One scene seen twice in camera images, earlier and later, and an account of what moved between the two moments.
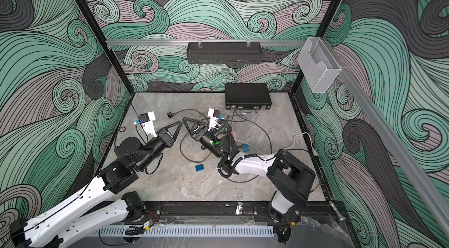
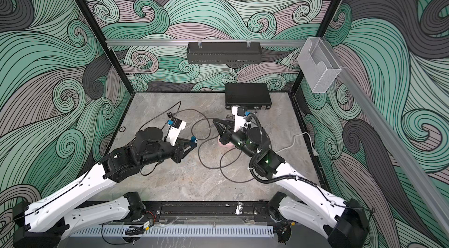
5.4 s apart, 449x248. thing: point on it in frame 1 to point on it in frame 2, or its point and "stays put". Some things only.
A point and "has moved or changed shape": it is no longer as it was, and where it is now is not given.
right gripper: x=198 y=135 to x=227 y=134
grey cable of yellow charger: x=188 y=158 has moved or changed shape
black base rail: x=235 y=212 stays put
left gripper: x=163 y=137 to x=180 y=144
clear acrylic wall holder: x=319 y=65 stays put
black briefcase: x=248 y=97 stays put
